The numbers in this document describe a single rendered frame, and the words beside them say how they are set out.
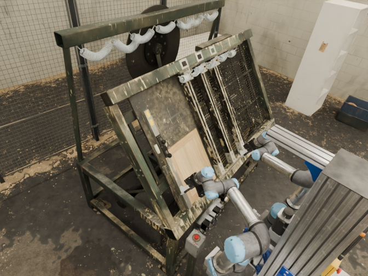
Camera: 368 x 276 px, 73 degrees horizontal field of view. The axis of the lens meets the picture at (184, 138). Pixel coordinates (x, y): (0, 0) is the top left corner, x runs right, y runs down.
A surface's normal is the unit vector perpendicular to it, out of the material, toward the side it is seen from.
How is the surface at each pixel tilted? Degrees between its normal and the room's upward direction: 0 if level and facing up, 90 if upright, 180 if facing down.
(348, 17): 90
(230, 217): 0
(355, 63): 90
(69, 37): 90
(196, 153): 57
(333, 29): 90
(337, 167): 0
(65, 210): 0
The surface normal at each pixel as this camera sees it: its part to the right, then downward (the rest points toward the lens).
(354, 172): 0.07, -0.77
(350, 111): -0.66, 0.44
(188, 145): 0.70, -0.07
